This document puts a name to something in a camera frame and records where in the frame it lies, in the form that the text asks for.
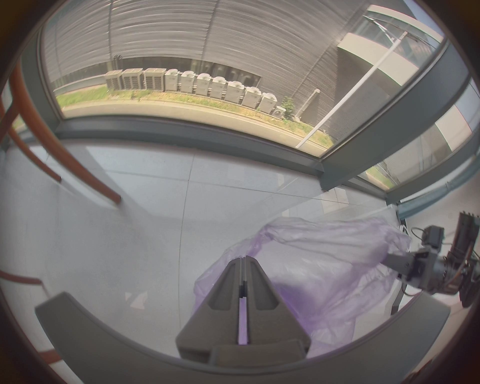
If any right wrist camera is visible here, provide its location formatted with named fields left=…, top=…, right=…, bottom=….
left=420, top=224, right=446, bottom=249

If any window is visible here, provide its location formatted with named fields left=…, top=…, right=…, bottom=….
left=19, top=0, right=480, bottom=199

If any white cushioned wooden chair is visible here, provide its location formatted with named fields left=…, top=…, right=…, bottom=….
left=0, top=60, right=122, bottom=366

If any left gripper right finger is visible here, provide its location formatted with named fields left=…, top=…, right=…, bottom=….
left=245, top=256, right=313, bottom=357

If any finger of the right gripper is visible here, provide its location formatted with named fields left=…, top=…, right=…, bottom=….
left=382, top=251, right=414, bottom=279

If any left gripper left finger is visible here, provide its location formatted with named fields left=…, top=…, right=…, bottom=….
left=175, top=257, right=245, bottom=364

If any purple plastic bag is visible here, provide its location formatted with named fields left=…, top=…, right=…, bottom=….
left=193, top=215, right=413, bottom=359

